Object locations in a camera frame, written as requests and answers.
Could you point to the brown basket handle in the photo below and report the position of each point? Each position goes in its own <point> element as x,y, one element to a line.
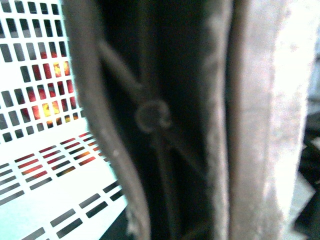
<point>200,105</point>

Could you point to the light blue plastic basket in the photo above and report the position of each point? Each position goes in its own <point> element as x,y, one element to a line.
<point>55,182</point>

